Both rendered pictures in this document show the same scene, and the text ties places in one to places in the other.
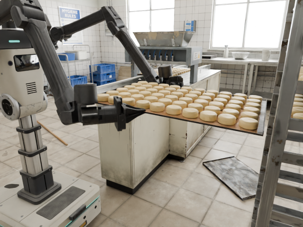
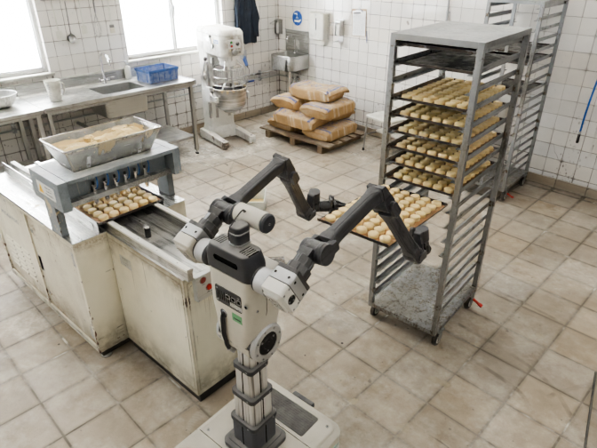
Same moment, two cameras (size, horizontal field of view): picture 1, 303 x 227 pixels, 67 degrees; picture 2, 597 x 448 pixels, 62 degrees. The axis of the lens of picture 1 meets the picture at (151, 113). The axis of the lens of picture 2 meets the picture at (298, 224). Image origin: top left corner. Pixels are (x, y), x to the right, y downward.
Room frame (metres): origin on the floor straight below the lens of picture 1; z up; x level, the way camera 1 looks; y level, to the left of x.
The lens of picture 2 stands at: (0.78, 2.16, 2.18)
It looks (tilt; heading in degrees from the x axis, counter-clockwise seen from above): 29 degrees down; 283
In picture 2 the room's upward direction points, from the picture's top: straight up
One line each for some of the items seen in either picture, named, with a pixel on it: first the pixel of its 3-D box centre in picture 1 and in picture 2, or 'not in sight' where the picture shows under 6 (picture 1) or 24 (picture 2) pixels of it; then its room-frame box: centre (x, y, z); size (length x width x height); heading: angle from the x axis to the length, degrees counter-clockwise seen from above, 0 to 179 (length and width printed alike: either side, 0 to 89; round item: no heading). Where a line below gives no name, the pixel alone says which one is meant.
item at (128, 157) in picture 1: (137, 129); (178, 300); (1.95, 0.13, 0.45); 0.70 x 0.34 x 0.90; 151
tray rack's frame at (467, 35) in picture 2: not in sight; (440, 188); (0.57, -0.68, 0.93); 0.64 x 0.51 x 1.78; 63
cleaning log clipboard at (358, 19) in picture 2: not in sight; (359, 24); (1.55, -4.49, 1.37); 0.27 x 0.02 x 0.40; 148
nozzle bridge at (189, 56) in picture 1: (162, 63); (112, 185); (2.40, -0.12, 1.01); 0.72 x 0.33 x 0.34; 61
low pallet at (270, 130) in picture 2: not in sight; (313, 133); (2.04, -4.08, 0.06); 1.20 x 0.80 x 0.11; 151
